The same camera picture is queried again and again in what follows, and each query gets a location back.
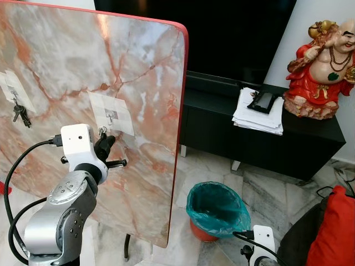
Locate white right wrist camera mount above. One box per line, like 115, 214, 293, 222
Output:
251, 224, 277, 266

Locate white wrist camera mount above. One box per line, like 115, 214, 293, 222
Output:
251, 224, 277, 266
59, 123, 109, 178

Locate black table leg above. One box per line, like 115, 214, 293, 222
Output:
123, 232, 132, 262

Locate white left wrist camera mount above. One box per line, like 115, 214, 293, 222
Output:
59, 123, 109, 178

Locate white adhesive wall hook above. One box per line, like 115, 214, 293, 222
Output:
0, 70, 36, 115
88, 91, 136, 137

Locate marble table top red edge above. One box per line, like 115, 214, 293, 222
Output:
0, 0, 190, 249

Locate white paper stack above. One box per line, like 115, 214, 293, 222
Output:
231, 86, 285, 136

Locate dark hanging key bunch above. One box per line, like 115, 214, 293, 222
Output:
12, 96, 33, 129

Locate red cushion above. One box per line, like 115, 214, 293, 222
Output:
306, 185, 355, 266

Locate black television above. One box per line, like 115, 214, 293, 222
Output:
93, 0, 298, 85

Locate black floor cable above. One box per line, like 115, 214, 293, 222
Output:
316, 166, 355, 201

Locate teal bin liner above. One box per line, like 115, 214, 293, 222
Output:
185, 181, 252, 239

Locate red laughing Buddha statue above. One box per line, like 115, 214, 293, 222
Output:
282, 18, 355, 120

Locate black tray with phone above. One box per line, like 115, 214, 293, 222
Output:
246, 84, 290, 115

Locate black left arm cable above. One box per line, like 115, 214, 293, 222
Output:
2, 135, 65, 262

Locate black TV console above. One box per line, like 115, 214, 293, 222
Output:
178, 70, 347, 181

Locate orange waste bin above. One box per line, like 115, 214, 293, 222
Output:
189, 218, 220, 243

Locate black chair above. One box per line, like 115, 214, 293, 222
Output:
276, 196, 333, 266

